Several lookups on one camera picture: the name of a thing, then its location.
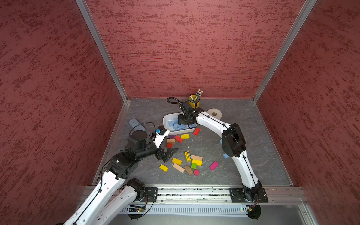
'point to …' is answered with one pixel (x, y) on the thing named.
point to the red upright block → (197, 131)
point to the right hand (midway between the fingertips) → (182, 122)
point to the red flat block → (178, 138)
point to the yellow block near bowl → (184, 136)
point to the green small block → (193, 165)
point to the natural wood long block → (178, 168)
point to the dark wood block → (189, 169)
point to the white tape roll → (215, 113)
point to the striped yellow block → (188, 156)
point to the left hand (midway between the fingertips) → (170, 145)
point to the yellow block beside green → (199, 163)
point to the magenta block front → (213, 166)
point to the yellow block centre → (176, 161)
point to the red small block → (169, 145)
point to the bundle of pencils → (198, 95)
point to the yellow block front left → (163, 168)
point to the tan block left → (170, 140)
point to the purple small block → (171, 136)
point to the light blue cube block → (170, 123)
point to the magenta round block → (196, 172)
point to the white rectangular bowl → (181, 128)
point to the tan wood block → (200, 158)
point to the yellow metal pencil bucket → (191, 100)
